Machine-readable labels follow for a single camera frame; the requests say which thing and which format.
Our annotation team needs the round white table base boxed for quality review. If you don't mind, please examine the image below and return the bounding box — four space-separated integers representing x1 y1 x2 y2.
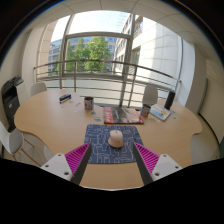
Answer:
43 144 54 161

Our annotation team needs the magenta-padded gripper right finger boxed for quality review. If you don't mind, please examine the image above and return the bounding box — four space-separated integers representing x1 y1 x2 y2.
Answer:
132 142 184 186

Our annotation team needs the beige computer mouse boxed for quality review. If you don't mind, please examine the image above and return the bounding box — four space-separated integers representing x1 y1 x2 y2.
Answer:
107 129 125 149

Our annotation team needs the red and grey magazine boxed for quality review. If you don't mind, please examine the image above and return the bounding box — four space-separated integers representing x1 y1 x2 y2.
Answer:
103 106 145 125

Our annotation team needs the dark blue patterned mouse pad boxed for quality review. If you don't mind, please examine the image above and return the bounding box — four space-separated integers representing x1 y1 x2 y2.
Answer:
83 124 145 165

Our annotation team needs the printed mug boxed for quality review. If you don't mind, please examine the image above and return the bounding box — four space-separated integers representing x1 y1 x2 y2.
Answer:
83 96 95 111
140 103 152 118

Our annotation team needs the metal balcony railing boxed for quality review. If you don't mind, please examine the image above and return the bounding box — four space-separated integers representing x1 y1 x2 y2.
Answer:
33 59 183 108

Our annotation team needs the small black box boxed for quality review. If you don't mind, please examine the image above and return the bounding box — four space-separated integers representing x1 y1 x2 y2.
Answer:
58 93 72 104

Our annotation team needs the black office printer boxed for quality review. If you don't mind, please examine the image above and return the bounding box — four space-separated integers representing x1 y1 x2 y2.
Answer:
0 76 26 133

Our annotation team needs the white and blue booklet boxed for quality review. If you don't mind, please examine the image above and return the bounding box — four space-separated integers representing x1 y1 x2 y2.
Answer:
149 103 172 122

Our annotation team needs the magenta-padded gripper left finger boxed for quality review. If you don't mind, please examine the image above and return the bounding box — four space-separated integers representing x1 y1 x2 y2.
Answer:
40 142 93 186

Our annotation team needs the black cylindrical speaker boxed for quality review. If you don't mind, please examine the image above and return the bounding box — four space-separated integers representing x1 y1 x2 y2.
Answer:
163 90 176 111

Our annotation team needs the white chair with wooden legs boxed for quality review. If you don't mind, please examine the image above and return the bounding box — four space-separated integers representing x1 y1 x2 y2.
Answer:
0 120 43 167

